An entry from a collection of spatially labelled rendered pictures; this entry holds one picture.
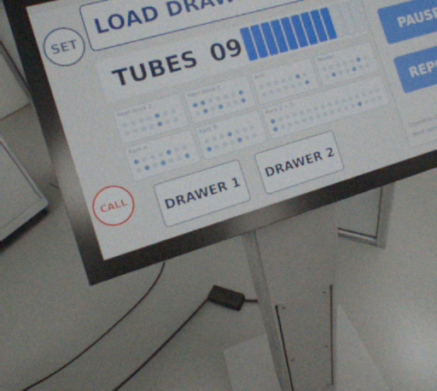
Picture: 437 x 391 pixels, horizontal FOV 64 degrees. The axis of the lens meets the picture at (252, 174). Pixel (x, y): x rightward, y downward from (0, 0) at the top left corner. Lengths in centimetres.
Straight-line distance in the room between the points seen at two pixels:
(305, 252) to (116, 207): 35
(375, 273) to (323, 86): 119
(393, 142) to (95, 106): 33
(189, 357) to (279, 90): 116
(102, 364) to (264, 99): 130
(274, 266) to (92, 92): 40
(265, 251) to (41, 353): 126
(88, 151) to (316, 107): 24
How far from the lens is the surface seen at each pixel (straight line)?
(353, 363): 131
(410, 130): 44
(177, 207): 37
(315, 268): 67
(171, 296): 157
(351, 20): 45
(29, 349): 175
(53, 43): 43
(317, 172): 39
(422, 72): 47
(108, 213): 38
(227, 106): 38
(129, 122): 39
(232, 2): 43
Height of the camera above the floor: 124
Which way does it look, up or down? 38 degrees down
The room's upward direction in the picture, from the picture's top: 11 degrees counter-clockwise
